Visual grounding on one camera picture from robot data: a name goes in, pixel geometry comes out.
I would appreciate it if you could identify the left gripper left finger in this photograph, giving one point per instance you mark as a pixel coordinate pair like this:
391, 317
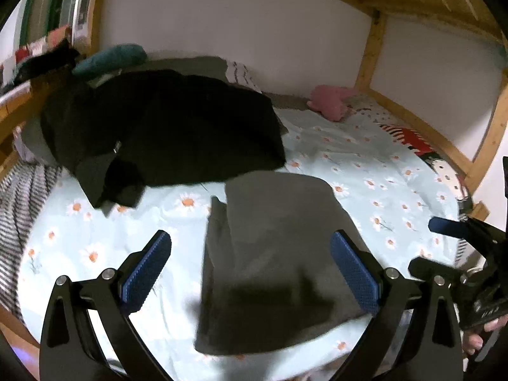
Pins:
69, 347

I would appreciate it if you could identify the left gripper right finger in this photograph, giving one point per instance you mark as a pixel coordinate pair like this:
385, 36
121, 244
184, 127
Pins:
413, 333

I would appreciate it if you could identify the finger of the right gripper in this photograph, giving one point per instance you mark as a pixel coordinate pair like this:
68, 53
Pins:
450, 228

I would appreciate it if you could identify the grey hooded sweatshirt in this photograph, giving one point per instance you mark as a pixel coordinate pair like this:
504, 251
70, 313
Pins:
268, 278

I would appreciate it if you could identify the person right hand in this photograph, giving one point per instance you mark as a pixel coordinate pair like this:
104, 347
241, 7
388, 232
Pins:
472, 342

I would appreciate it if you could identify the daisy print bed sheet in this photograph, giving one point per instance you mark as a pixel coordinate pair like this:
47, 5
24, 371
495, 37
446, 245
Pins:
387, 190

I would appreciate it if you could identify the red patterned pillow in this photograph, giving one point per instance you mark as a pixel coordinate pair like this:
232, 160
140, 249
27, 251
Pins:
446, 173

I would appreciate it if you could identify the black white striped blanket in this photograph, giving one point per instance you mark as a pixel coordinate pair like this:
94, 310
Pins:
24, 191

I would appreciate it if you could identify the pink plush toy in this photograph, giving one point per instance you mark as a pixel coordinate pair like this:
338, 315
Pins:
329, 101

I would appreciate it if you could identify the black jacket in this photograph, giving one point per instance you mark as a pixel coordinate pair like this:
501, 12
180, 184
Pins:
156, 128

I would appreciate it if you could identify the teal pillow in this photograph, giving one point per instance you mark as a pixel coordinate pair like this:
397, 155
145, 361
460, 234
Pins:
110, 59

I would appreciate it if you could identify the white air conditioner unit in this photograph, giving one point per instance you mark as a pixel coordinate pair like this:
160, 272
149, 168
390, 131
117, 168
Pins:
81, 25

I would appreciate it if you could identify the clothes pile on rail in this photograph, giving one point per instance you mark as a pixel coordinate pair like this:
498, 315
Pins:
51, 52

